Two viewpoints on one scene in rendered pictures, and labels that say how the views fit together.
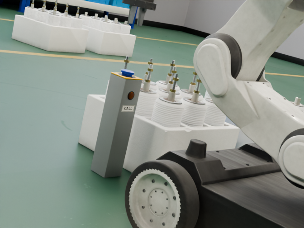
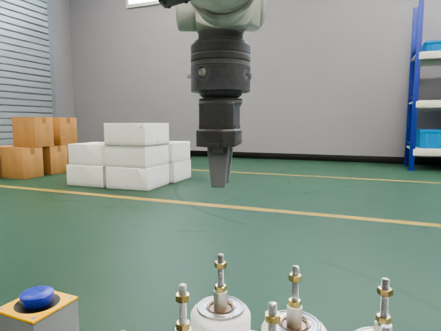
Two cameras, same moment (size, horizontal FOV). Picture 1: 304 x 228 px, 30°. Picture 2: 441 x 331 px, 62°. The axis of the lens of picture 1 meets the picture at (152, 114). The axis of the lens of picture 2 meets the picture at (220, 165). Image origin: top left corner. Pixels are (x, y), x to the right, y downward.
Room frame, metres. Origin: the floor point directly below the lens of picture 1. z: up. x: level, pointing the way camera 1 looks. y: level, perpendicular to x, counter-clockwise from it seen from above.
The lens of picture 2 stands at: (1.75, -0.40, 0.54)
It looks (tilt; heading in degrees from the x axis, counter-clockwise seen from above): 7 degrees down; 72
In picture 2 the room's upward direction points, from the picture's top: straight up
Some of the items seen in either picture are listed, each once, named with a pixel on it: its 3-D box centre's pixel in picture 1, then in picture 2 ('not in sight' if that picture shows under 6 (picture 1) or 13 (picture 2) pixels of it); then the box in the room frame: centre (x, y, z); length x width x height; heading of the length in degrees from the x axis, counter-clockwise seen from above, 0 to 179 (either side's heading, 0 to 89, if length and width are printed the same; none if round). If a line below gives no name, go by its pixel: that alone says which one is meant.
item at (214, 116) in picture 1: (209, 126); not in sight; (1.94, -0.21, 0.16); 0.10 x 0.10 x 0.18
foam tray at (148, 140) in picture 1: (159, 135); not in sight; (1.94, -0.04, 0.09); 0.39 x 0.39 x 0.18; 48
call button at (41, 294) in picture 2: (127, 73); (37, 299); (1.67, 0.10, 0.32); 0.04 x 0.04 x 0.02
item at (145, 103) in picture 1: (139, 116); not in sight; (1.85, 0.04, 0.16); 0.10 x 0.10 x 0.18
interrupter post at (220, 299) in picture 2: not in sight; (220, 299); (1.93, 0.13, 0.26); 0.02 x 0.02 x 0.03
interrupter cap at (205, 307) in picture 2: not in sight; (220, 307); (1.93, 0.13, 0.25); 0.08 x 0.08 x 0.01
